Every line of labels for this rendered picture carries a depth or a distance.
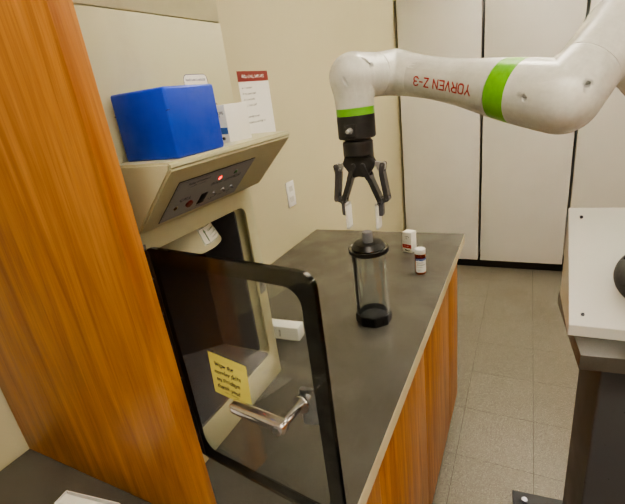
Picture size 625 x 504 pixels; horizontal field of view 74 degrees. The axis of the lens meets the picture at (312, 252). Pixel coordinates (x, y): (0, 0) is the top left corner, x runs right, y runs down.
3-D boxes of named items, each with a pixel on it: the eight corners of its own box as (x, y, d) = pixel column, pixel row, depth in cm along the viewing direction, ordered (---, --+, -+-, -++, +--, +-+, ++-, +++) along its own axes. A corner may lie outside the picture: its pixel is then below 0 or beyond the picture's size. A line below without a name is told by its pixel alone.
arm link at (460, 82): (487, 59, 75) (476, 122, 81) (526, 55, 80) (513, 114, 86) (363, 47, 102) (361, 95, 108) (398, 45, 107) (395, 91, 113)
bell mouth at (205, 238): (111, 261, 80) (102, 234, 78) (175, 231, 95) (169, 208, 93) (179, 268, 72) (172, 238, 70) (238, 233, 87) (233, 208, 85)
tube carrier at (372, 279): (349, 322, 118) (342, 252, 110) (362, 304, 127) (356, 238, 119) (386, 327, 113) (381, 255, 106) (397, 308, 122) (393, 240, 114)
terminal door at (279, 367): (203, 449, 76) (145, 245, 62) (349, 528, 59) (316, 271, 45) (200, 453, 75) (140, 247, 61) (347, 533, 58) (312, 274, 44)
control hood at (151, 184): (125, 235, 61) (105, 166, 57) (249, 183, 87) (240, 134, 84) (185, 238, 55) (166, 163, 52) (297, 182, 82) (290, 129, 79)
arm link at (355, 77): (317, 56, 98) (345, 48, 89) (360, 52, 103) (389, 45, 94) (324, 118, 103) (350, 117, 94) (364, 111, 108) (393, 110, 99)
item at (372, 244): (346, 259, 112) (344, 236, 109) (358, 247, 119) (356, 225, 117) (379, 261, 107) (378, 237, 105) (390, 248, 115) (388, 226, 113)
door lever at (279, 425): (255, 393, 58) (252, 378, 58) (311, 414, 53) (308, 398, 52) (228, 418, 54) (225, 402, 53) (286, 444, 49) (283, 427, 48)
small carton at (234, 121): (211, 143, 72) (204, 107, 70) (233, 138, 75) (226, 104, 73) (230, 142, 69) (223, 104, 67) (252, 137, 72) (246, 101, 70)
